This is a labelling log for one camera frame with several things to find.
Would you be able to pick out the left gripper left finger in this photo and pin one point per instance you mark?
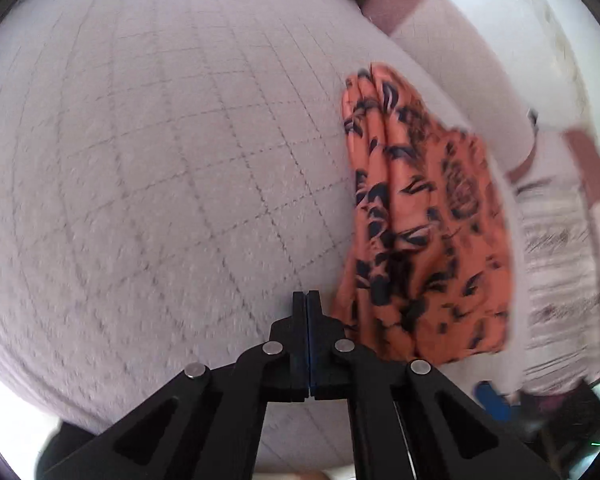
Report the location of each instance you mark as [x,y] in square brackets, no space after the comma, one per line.
[204,423]

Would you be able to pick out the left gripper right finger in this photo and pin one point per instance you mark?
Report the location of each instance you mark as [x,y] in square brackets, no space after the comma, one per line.
[407,420]

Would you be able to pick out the orange floral blouse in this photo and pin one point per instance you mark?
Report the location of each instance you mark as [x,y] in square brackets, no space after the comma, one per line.
[428,275]

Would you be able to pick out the striped floral pillow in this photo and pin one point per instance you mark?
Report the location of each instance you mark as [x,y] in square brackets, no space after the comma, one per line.
[563,343]

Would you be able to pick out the pink bolster cushion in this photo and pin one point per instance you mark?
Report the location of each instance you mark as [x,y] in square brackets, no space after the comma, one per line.
[437,35]

